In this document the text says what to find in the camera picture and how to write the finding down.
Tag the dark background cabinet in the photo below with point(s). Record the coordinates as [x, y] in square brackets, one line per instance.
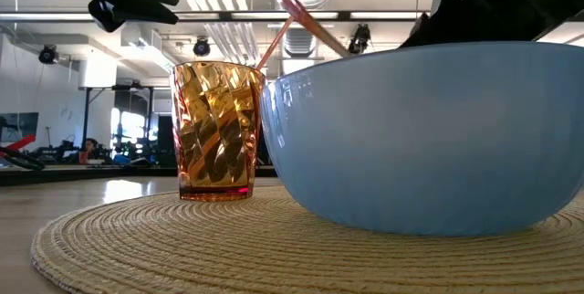
[166, 143]

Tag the red background bar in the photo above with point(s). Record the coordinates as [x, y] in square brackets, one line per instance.
[20, 143]

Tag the black ceiling spotlight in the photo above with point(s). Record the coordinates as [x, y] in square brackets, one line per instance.
[48, 54]
[201, 47]
[360, 38]

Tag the round woven straw placemat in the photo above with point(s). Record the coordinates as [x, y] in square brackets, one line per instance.
[228, 253]

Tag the light blue bowl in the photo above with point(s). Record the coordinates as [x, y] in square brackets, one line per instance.
[420, 139]

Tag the black background post frame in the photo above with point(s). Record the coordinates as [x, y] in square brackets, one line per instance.
[86, 116]

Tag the amber faceted plastic cup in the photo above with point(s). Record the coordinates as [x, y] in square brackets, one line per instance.
[214, 134]

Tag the person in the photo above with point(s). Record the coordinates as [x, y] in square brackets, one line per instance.
[89, 148]

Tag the dark wall monitor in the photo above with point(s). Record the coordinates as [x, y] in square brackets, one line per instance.
[18, 125]

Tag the black metal table frame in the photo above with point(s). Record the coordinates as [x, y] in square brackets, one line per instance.
[68, 175]

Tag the black oval background object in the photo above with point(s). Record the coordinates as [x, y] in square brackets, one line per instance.
[23, 160]

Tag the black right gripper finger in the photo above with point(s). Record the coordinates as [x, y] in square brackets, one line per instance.
[415, 31]

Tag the black ceiling light bar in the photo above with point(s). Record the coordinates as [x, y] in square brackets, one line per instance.
[228, 15]

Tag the orange drinking straw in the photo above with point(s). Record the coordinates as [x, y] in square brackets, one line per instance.
[274, 45]

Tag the white ceiling air unit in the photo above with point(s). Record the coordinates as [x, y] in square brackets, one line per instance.
[141, 40]

